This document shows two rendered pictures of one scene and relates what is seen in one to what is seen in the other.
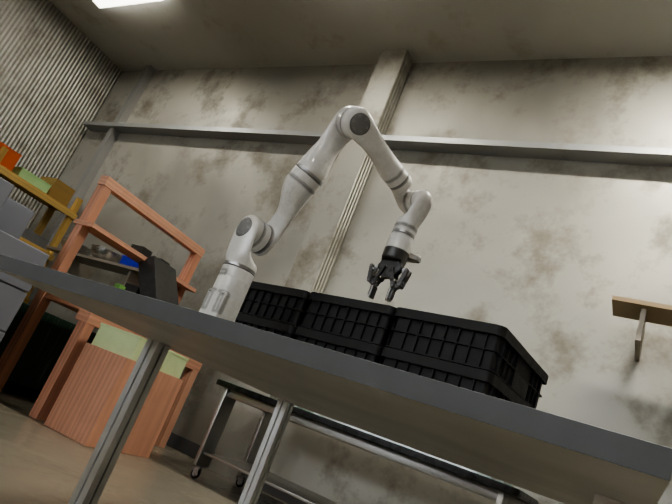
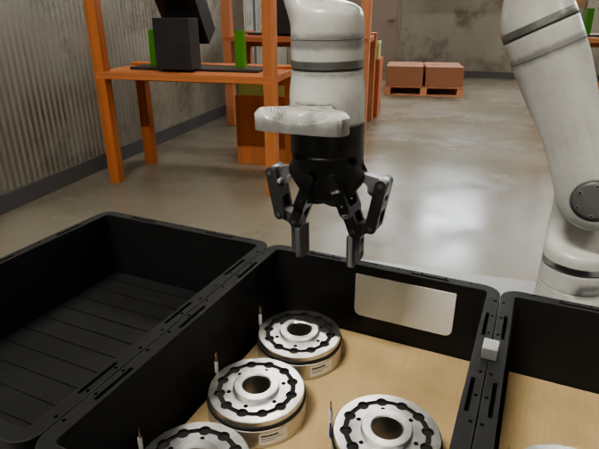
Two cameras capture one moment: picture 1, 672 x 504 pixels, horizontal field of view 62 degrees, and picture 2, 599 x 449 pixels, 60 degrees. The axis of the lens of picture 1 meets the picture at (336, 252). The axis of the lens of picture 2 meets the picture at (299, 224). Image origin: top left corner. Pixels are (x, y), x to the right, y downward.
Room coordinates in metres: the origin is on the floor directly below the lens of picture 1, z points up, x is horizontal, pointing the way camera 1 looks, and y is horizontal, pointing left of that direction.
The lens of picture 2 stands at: (2.03, -0.34, 1.23)
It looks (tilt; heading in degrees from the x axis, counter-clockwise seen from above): 23 degrees down; 163
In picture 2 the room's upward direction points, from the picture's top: straight up
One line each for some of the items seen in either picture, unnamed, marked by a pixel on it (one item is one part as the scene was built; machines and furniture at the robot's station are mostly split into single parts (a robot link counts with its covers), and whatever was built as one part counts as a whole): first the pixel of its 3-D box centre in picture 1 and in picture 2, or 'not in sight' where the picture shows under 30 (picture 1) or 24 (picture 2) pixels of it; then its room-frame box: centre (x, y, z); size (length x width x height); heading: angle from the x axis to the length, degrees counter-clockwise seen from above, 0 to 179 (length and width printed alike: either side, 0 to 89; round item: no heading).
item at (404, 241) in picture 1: (403, 245); (319, 92); (1.56, -0.18, 1.16); 0.11 x 0.09 x 0.06; 138
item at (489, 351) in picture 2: not in sight; (489, 349); (1.70, -0.06, 0.94); 0.02 x 0.01 x 0.01; 139
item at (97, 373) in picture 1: (154, 322); not in sight; (4.79, 1.20, 0.94); 1.45 x 1.32 x 1.88; 147
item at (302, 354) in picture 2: not in sight; (299, 333); (1.52, -0.19, 0.86); 0.10 x 0.10 x 0.01
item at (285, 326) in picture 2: not in sight; (299, 330); (1.52, -0.19, 0.86); 0.05 x 0.05 x 0.01
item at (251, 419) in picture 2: not in sight; (256, 389); (1.61, -0.26, 0.86); 0.10 x 0.10 x 0.01
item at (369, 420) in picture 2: not in sight; (386, 429); (1.70, -0.16, 0.86); 0.05 x 0.05 x 0.01
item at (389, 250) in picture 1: (392, 263); (327, 159); (1.55, -0.17, 1.08); 0.08 x 0.08 x 0.09
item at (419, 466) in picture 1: (352, 478); not in sight; (3.96, -0.65, 0.40); 2.20 x 0.83 x 0.80; 57
